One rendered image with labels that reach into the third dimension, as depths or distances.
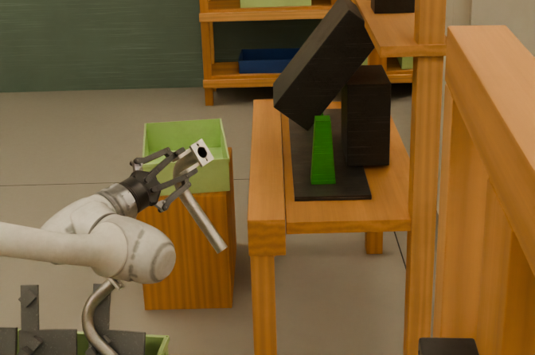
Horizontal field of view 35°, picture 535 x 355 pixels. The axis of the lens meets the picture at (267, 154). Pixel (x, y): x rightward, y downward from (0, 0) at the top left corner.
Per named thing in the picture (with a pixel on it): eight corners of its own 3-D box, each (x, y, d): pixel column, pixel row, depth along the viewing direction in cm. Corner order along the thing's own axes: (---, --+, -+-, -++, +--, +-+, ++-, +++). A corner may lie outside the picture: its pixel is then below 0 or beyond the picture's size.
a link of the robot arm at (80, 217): (92, 228, 178) (134, 246, 171) (33, 264, 168) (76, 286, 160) (83, 184, 173) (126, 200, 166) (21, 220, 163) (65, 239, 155)
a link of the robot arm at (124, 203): (103, 188, 169) (125, 175, 173) (83, 199, 176) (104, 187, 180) (126, 226, 170) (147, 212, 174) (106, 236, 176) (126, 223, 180)
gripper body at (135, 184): (144, 213, 174) (174, 193, 180) (123, 178, 173) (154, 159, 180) (126, 221, 180) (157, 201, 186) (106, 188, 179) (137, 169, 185)
